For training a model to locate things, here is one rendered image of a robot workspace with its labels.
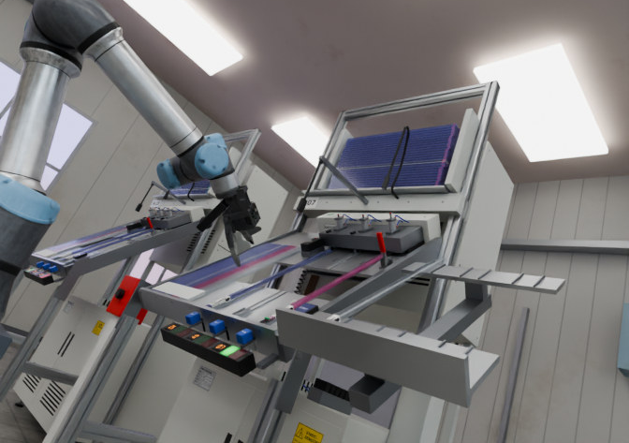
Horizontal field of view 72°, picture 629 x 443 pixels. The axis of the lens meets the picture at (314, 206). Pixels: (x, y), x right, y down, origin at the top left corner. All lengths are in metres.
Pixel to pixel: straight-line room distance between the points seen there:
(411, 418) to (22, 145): 0.90
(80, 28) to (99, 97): 4.52
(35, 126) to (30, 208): 0.23
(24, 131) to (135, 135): 4.52
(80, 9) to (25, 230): 0.42
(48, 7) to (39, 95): 0.17
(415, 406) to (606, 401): 3.14
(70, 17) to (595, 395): 3.81
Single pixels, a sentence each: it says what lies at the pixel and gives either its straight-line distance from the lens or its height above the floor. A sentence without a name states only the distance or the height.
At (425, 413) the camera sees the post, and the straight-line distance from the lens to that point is 0.85.
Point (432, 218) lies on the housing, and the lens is 1.45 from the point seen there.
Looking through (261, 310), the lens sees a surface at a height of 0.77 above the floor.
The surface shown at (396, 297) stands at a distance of 1.61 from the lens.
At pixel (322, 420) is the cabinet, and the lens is 1.23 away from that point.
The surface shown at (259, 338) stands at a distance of 1.01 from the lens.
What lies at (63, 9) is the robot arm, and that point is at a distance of 1.00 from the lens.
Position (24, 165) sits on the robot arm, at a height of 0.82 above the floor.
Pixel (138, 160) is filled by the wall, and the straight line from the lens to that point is 5.49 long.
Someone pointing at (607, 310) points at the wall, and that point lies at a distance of 4.12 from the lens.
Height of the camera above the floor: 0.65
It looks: 21 degrees up
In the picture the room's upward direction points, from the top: 23 degrees clockwise
